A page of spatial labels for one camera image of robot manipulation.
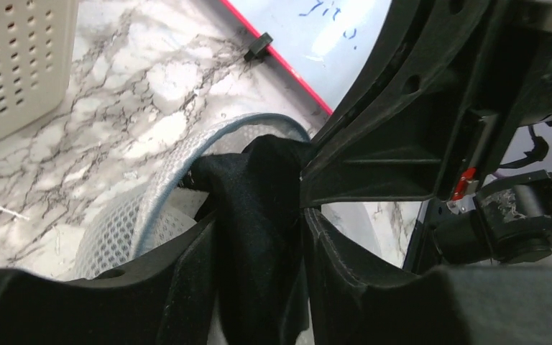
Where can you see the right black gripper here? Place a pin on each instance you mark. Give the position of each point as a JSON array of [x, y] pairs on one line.
[[409, 129]]

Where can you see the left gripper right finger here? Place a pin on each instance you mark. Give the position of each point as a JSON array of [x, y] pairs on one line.
[[358, 298]]

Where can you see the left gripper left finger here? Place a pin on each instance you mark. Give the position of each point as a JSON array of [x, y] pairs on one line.
[[165, 296]]

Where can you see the black bra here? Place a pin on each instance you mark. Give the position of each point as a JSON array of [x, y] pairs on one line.
[[255, 195]]

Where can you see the cream laundry basket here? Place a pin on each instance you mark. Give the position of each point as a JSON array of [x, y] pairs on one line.
[[36, 46]]

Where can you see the pink framed whiteboard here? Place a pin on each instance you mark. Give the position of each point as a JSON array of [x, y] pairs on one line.
[[323, 44]]

